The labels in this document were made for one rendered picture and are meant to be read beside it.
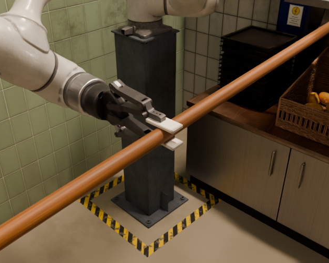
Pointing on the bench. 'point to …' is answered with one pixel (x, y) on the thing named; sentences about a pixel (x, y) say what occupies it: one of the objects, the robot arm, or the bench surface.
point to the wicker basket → (283, 103)
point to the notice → (295, 15)
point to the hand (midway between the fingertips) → (164, 131)
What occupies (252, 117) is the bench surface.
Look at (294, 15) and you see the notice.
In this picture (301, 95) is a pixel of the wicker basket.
